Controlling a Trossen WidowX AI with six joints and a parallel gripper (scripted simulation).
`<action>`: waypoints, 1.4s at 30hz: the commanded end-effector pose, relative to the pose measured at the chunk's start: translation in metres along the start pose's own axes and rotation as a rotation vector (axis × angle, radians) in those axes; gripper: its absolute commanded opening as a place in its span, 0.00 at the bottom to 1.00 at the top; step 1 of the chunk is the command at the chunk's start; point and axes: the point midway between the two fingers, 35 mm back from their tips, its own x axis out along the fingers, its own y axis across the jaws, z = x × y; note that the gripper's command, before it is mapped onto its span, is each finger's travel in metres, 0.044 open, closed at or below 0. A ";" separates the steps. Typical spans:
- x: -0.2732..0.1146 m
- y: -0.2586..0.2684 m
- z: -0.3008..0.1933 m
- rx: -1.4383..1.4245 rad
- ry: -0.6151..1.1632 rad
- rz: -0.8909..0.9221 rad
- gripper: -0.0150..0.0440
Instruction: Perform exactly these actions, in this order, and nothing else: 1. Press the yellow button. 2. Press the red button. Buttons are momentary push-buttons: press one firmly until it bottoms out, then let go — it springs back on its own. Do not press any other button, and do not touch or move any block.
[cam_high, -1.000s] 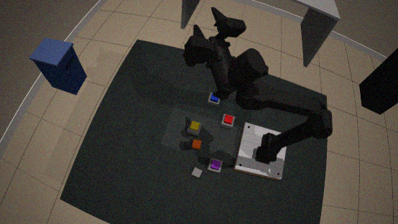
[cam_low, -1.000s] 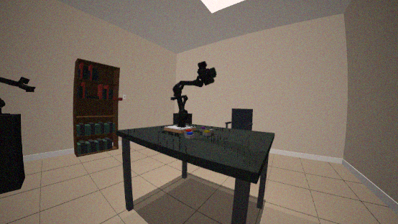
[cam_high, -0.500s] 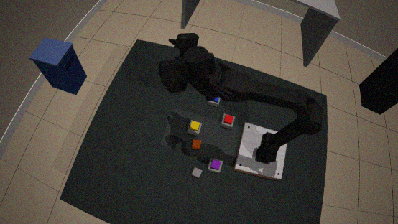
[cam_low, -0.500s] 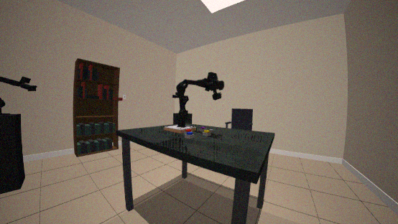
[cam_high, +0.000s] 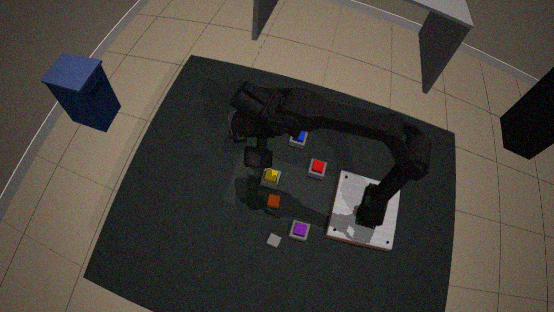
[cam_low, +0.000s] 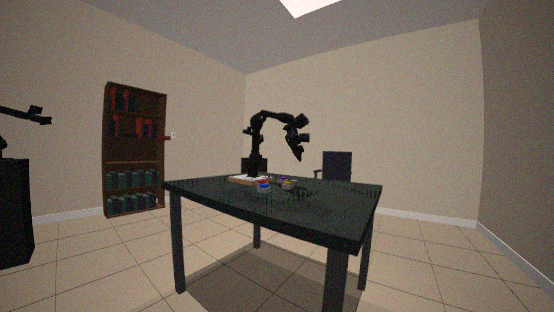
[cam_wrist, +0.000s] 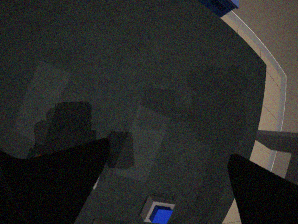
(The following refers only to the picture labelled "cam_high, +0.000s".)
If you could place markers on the purple button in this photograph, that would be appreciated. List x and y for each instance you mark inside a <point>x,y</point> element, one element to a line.
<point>299,231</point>

